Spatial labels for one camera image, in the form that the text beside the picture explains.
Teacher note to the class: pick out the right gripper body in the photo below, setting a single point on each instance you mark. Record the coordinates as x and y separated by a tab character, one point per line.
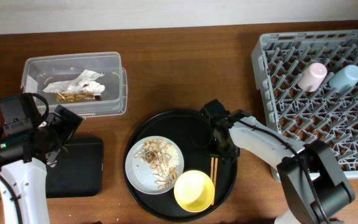
224	149

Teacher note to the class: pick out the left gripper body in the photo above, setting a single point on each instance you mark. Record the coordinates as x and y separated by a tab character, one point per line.
61	130

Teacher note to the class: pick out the wooden chopstick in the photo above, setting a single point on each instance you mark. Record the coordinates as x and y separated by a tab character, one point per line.
215	177
211	175

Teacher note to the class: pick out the gold snack wrapper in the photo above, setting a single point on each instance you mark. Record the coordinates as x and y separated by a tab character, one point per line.
71	97

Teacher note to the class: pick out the white tissue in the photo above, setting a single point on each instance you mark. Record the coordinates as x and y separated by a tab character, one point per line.
84	83

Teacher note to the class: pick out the pink cup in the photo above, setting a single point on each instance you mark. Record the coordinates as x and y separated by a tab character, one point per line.
312	77

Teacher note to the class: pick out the blue cup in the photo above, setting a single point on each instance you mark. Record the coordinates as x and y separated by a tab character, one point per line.
345	78

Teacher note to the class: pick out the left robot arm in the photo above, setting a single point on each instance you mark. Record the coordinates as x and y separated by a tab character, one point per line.
27	143

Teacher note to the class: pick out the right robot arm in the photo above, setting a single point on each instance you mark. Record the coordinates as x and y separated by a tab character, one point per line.
314	185

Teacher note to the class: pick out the clear plastic waste bin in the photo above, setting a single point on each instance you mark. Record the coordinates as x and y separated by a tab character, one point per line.
40	72

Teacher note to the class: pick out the grey dishwasher rack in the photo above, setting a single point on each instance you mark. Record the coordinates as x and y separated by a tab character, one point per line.
278	61

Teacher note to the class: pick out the black rectangular tray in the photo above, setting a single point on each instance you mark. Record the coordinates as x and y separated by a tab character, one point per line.
78	172

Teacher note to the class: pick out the yellow bowl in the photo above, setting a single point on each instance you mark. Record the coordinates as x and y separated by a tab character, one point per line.
194	191

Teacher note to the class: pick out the round black serving tray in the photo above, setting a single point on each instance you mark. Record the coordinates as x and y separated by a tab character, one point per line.
190	131

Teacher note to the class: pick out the food scraps on plate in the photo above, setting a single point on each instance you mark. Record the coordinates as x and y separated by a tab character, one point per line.
162	163

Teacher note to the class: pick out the grey plate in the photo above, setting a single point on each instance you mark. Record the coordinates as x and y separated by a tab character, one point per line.
130	169

